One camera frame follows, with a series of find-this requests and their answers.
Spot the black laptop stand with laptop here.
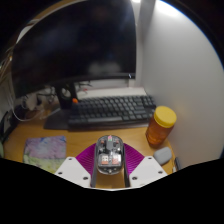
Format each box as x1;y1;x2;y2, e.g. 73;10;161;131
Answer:
0;106;21;143

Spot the silver pen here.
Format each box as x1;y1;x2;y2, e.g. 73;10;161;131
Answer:
173;156;183;172

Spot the white power strip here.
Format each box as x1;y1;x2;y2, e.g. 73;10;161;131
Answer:
23;88;58;111

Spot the dark grey mechanical keyboard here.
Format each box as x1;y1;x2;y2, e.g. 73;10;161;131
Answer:
67;95;157;128

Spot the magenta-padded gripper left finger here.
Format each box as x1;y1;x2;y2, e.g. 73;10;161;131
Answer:
54;143;99;189

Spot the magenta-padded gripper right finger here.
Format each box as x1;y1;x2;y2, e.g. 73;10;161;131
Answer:
123;143;168;188

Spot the orange jar with yellow lid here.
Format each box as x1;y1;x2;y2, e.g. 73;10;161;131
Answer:
145;105;178;149

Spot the black computer monitor with stand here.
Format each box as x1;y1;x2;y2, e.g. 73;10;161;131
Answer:
10;0;137;130

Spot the white earbuds case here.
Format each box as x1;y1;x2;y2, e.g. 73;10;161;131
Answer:
153;146;173;166

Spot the white flat box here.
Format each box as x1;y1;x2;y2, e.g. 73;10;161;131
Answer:
78;87;148;100

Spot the flower landscape print mouse pad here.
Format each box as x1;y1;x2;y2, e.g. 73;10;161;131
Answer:
22;135;68;174

